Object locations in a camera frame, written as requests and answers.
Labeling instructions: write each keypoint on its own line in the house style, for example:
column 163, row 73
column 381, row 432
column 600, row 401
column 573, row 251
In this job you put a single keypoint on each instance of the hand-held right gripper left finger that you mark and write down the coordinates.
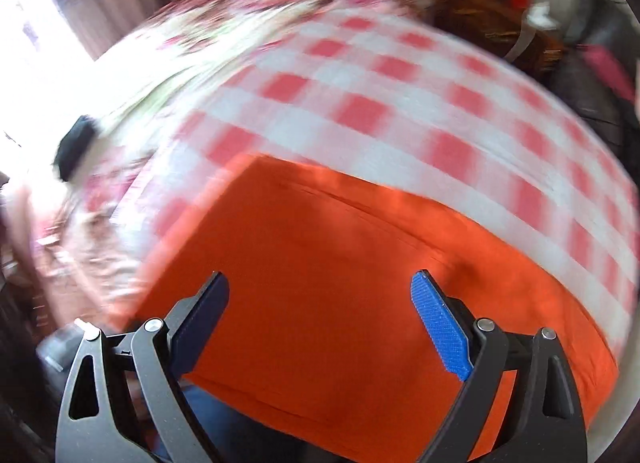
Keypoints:
column 200, row 328

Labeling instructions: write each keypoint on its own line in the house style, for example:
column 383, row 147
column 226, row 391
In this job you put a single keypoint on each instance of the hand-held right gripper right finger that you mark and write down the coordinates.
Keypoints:
column 442, row 328

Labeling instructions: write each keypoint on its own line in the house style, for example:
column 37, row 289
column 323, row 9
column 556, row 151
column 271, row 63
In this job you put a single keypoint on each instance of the orange pants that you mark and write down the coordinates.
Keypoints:
column 320, row 293

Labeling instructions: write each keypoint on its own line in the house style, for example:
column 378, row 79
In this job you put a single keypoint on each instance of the black folded cloth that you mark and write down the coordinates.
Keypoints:
column 75, row 148

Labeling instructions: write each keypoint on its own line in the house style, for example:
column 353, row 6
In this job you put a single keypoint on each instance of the red and white checkered cloth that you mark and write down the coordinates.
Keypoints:
column 400, row 108

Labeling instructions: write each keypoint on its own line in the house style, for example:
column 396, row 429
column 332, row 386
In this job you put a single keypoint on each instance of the pink floral bed sheet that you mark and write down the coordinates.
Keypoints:
column 165, row 63

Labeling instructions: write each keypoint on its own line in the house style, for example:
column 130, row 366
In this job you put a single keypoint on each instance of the dark leather bag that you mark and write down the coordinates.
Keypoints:
column 595, row 103

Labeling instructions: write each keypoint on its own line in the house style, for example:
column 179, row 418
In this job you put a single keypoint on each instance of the magenta cloth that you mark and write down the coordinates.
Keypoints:
column 610, row 70

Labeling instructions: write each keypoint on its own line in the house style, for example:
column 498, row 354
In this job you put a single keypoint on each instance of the dark wooden nightstand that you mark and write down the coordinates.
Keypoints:
column 490, row 23

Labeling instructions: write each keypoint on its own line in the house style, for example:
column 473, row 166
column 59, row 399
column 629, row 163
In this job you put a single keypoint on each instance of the white crumpled paper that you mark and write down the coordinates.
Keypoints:
column 540, row 13

